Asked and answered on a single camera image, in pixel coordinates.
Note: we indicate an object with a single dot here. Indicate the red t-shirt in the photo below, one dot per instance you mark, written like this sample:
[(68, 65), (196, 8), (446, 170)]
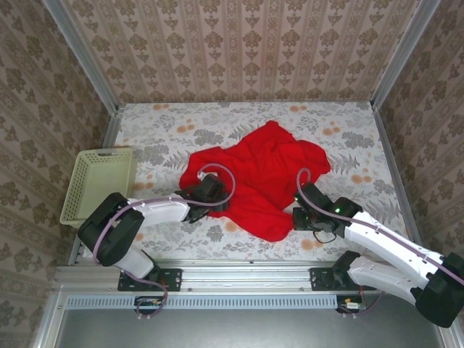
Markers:
[(261, 170)]

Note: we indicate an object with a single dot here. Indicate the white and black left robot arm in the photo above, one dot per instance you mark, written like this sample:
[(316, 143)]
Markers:
[(108, 232)]

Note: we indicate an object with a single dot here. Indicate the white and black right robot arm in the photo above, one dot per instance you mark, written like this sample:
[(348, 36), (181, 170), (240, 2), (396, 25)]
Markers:
[(380, 235)]

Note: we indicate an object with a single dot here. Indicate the small black connector box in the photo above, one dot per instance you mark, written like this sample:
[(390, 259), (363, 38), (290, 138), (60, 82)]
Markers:
[(148, 302), (351, 304)]

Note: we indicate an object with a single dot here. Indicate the pale green perforated plastic basket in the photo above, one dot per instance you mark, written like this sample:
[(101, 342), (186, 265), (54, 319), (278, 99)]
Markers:
[(98, 181)]

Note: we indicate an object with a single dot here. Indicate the floral table cover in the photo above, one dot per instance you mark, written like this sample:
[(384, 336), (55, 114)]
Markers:
[(344, 119)]

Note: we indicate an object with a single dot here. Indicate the grey metal sheet panel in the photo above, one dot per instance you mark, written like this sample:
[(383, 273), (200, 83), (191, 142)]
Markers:
[(253, 330)]

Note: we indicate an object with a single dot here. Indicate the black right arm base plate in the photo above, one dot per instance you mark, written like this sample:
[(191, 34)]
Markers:
[(319, 279)]

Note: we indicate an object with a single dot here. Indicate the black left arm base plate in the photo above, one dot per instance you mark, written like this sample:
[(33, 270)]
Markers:
[(174, 279)]

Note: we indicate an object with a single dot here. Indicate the aluminium mounting rail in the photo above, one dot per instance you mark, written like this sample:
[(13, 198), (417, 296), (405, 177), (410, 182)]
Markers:
[(253, 275)]

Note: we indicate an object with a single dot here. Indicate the aluminium frame post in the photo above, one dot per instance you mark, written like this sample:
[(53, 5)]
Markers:
[(83, 54), (402, 54)]

